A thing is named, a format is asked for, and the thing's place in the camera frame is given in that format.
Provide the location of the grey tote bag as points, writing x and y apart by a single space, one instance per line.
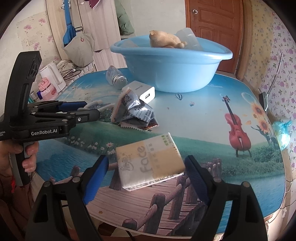
80 49

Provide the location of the white electric kettle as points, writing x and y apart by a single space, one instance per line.
52 73

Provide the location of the white plastic hook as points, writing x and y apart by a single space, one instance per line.
98 104

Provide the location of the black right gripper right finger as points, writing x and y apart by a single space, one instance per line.
245 219

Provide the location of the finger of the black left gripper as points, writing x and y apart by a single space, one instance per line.
58 117
56 106

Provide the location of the clear glass jar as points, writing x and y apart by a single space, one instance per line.
115 78

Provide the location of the brown wooden door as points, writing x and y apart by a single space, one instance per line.
220 21

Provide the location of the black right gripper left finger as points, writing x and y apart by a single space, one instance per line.
47 221

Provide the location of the snack wrapper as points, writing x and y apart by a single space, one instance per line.
131 112

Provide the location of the pink water bottle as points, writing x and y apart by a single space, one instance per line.
47 90

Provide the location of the light blue plastic basin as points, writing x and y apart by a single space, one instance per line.
172 70

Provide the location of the maroon hanging towel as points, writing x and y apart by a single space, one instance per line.
93 3

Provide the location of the blue plastic bag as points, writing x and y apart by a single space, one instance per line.
282 133

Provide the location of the beige plush dog toy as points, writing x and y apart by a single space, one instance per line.
161 39

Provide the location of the white charger box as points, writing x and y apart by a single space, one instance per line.
144 92

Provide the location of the clear plastic lid box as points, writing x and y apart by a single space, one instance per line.
187 35

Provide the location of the green hanging jacket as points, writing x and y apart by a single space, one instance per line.
124 23

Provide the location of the face tissue pack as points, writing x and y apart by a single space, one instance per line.
149 162

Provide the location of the white wooden wardrobe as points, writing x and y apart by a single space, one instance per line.
101 23

